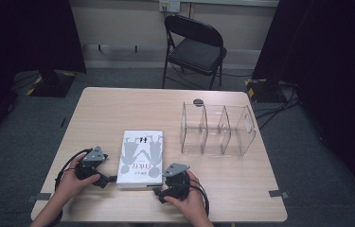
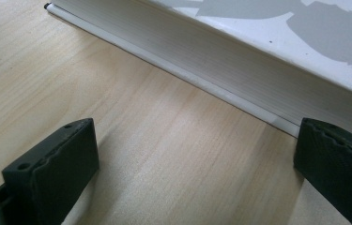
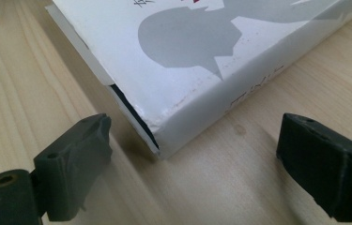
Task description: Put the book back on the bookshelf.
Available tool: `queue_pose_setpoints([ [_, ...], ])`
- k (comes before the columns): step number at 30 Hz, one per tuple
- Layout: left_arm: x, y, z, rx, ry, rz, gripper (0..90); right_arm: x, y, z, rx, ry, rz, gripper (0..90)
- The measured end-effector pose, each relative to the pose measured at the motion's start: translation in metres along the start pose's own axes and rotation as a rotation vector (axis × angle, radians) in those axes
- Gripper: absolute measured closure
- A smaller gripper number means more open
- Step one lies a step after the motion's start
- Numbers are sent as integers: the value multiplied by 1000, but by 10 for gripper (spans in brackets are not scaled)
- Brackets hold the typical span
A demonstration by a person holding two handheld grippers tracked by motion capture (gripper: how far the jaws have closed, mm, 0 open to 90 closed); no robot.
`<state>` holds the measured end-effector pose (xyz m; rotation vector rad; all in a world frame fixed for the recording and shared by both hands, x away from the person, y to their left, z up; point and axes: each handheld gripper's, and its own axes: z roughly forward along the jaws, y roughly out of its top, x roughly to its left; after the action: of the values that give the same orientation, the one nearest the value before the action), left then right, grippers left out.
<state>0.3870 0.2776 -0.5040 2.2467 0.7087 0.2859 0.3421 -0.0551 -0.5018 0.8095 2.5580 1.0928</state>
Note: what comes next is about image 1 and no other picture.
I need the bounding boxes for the person's right hand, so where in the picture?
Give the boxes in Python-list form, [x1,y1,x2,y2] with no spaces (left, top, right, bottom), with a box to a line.
[164,169,210,222]

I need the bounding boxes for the clear acrylic book rack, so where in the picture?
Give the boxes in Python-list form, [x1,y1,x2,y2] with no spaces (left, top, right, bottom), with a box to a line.
[180,101,257,157]

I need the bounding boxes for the white book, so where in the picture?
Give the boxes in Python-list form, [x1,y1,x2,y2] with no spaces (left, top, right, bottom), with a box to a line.
[116,129,165,190]

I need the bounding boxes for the grey tape strip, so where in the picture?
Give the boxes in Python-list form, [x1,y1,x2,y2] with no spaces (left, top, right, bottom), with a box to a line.
[26,192,53,203]
[268,189,290,200]

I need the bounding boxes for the black stand base yellow tape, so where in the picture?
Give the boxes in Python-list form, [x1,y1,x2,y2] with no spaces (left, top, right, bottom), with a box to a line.
[244,78,283,104]
[26,69,77,98]

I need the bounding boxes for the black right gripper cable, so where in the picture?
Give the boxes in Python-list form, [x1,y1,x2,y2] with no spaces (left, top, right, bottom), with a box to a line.
[189,179,211,218]

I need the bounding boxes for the person's left hand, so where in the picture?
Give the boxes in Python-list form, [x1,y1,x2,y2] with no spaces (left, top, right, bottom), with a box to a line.
[55,153,101,203]

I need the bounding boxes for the black curtain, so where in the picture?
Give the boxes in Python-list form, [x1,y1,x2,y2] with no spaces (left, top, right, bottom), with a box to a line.
[252,0,355,211]
[0,0,87,150]

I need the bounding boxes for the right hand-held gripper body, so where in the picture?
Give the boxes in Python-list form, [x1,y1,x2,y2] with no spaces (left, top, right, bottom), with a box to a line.
[162,162,192,201]

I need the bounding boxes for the white wall socket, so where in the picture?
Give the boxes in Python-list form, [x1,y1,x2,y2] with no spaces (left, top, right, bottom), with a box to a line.
[159,0,182,14]

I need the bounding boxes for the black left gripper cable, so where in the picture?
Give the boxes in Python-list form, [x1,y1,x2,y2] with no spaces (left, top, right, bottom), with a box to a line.
[54,148,94,192]

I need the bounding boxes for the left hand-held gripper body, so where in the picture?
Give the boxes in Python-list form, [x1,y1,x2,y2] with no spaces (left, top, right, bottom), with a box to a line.
[75,146,109,180]

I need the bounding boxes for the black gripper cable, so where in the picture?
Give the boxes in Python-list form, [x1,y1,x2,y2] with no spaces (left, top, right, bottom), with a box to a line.
[189,179,211,218]
[54,148,94,192]

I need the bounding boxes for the black folding chair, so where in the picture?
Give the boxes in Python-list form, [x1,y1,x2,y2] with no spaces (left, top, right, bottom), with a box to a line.
[161,14,228,91]

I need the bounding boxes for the black floor cables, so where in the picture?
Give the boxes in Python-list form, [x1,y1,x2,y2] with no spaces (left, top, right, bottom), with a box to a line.
[255,82,302,131]

